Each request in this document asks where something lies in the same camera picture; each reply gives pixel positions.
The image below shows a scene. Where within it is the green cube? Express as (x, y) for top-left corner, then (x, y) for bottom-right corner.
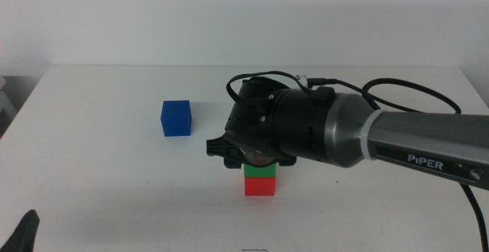
(242, 163), (277, 179)

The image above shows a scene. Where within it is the red cube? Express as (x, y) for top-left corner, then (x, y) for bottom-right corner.
(244, 176), (277, 197)

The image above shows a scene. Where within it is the blue cube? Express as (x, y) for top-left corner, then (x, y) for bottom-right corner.
(160, 99), (193, 137)

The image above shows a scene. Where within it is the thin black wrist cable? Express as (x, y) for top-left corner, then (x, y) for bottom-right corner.
(225, 70), (368, 105)

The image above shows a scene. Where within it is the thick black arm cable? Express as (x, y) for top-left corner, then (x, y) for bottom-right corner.
(360, 77), (489, 252)

